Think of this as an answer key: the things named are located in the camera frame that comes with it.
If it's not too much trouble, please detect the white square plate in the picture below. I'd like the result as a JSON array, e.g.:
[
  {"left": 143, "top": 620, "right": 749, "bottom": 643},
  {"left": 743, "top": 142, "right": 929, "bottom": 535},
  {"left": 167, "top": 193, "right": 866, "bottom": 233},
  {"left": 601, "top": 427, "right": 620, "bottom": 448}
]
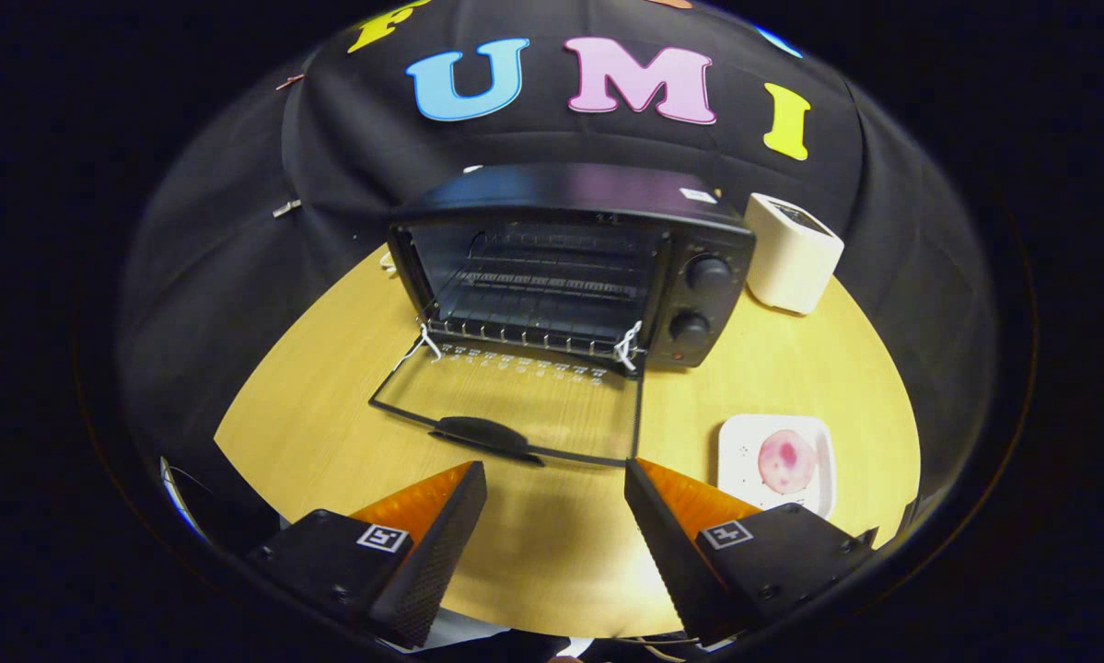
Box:
[{"left": 718, "top": 414, "right": 836, "bottom": 518}]

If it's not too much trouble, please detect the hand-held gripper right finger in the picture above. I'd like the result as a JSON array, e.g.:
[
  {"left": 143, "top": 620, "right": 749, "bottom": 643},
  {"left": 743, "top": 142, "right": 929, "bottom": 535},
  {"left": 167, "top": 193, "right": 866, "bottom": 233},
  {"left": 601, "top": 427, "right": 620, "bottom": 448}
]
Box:
[{"left": 623, "top": 458, "right": 879, "bottom": 646}]

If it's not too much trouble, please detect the pink ham slice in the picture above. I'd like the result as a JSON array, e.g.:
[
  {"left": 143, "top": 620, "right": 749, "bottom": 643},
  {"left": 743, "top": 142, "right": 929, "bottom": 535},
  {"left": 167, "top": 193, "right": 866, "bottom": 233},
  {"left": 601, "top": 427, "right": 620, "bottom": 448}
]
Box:
[{"left": 758, "top": 429, "right": 818, "bottom": 494}]

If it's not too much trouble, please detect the white bread toaster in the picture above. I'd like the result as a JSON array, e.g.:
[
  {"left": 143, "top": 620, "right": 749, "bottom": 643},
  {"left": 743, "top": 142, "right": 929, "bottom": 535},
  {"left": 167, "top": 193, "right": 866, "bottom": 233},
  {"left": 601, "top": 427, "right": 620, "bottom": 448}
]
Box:
[{"left": 745, "top": 192, "right": 844, "bottom": 316}]

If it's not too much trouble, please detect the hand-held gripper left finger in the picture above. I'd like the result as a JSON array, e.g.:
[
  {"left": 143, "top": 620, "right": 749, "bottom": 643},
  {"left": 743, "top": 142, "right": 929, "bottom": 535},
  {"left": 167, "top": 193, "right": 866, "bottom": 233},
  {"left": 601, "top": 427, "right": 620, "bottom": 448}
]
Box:
[{"left": 246, "top": 460, "right": 488, "bottom": 648}]

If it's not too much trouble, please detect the black toaster oven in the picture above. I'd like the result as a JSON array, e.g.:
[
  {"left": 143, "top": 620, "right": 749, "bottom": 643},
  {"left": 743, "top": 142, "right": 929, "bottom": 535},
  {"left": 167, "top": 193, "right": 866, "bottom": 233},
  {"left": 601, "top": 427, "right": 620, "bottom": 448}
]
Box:
[{"left": 369, "top": 164, "right": 757, "bottom": 469}]

